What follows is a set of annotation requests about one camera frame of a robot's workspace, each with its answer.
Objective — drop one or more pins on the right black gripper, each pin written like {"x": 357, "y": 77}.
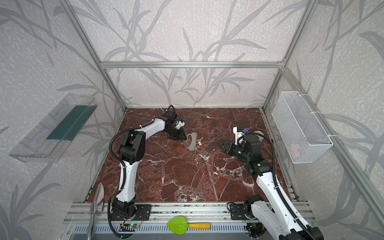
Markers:
{"x": 229, "y": 147}

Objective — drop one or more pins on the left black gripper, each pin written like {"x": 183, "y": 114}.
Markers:
{"x": 177, "y": 132}

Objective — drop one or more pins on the red tagged key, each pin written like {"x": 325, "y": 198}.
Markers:
{"x": 199, "y": 141}

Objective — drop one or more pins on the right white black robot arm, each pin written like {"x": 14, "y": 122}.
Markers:
{"x": 278, "y": 214}

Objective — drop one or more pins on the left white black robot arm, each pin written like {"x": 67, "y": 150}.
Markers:
{"x": 128, "y": 148}

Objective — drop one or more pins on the small grey metal cup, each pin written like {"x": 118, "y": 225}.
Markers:
{"x": 260, "y": 133}

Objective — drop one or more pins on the green yellow toy shovel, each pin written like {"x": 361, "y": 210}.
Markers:
{"x": 179, "y": 225}

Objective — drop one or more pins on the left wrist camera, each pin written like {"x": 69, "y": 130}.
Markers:
{"x": 179, "y": 123}

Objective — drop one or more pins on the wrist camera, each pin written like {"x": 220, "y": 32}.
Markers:
{"x": 239, "y": 132}
{"x": 179, "y": 123}

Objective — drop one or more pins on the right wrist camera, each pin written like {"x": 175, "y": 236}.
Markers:
{"x": 239, "y": 132}

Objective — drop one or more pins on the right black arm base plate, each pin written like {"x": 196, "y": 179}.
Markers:
{"x": 237, "y": 212}

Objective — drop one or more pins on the aluminium front rail frame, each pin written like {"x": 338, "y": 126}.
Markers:
{"x": 161, "y": 212}

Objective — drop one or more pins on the white wire mesh basket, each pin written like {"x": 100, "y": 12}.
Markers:
{"x": 303, "y": 135}

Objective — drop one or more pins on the right circuit board with wires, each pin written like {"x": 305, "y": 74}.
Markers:
{"x": 254, "y": 230}

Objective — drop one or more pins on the circuit board with wires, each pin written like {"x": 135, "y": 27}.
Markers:
{"x": 254, "y": 230}
{"x": 130, "y": 227}

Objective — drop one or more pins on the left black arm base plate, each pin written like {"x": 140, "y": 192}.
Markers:
{"x": 140, "y": 212}

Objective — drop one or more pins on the left circuit board with wires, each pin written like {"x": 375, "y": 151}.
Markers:
{"x": 130, "y": 227}

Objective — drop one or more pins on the clear plastic wall shelf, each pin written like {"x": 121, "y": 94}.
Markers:
{"x": 47, "y": 142}

